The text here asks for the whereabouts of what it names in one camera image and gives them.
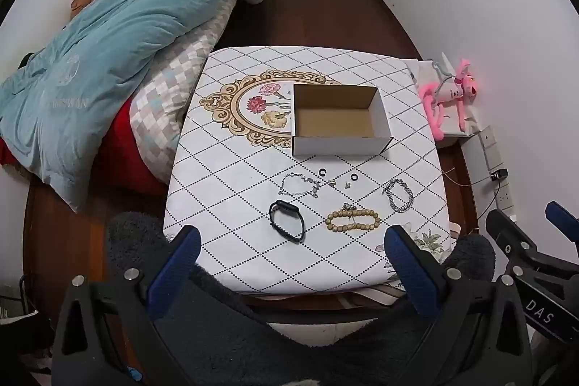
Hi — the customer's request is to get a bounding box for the diamond patterned tablecloth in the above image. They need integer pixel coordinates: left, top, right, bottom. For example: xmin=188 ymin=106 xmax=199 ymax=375
xmin=163 ymin=46 xmax=453 ymax=295

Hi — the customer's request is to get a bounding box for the silver chain bracelet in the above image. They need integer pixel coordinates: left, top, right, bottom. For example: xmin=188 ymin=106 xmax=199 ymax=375
xmin=383 ymin=178 xmax=415 ymax=214

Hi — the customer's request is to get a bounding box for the red blanket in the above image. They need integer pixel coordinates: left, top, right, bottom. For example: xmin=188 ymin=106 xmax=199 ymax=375
xmin=0 ymin=97 xmax=169 ymax=198

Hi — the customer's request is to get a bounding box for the checkered bed sheet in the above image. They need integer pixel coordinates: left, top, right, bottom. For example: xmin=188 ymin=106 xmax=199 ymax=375
xmin=129 ymin=0 xmax=238 ymax=184

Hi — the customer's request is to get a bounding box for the pink plush toy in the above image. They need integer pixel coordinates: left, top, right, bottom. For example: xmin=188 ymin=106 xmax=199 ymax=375
xmin=418 ymin=58 xmax=481 ymax=141

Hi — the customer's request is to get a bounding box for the black smart band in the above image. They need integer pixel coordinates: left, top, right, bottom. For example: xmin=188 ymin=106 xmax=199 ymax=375
xmin=269 ymin=199 xmax=307 ymax=243

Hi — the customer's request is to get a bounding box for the grey clothes hanger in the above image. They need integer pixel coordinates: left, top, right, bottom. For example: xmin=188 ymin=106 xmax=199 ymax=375
xmin=425 ymin=59 xmax=457 ymax=98

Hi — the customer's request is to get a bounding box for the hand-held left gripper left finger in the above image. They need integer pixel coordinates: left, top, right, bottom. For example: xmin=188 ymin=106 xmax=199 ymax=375
xmin=53 ymin=224 xmax=202 ymax=373

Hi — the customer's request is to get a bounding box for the wooden bead bracelet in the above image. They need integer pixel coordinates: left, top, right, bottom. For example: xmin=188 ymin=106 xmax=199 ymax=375
xmin=325 ymin=208 xmax=381 ymax=233

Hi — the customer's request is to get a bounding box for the white cardboard box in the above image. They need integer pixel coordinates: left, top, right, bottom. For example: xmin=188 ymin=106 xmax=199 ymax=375
xmin=292 ymin=84 xmax=393 ymax=157

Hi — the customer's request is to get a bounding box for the dark fleece clothing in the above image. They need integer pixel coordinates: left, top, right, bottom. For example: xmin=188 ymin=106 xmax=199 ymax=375
xmin=106 ymin=211 xmax=499 ymax=386

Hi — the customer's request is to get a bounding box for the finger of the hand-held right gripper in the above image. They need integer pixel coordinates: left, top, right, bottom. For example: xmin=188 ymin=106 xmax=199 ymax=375
xmin=485 ymin=209 xmax=550 ymax=276
xmin=545 ymin=200 xmax=579 ymax=243

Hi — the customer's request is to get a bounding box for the silver charm bracelet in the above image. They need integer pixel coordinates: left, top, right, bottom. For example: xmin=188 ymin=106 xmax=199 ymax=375
xmin=278 ymin=171 xmax=323 ymax=199

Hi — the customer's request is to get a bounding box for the thin white cable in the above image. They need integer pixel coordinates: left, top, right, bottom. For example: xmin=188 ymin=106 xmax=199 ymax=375
xmin=440 ymin=168 xmax=494 ymax=188

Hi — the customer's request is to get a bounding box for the wall socket panel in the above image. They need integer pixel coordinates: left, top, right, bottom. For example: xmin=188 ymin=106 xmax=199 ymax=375
xmin=478 ymin=126 xmax=519 ymax=216

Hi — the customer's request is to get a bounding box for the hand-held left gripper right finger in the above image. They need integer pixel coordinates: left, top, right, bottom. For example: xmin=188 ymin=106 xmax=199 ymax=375
xmin=384 ymin=224 xmax=534 ymax=373

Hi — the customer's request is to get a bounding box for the light blue duvet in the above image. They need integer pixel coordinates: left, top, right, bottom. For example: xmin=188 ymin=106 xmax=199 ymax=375
xmin=0 ymin=0 xmax=271 ymax=213

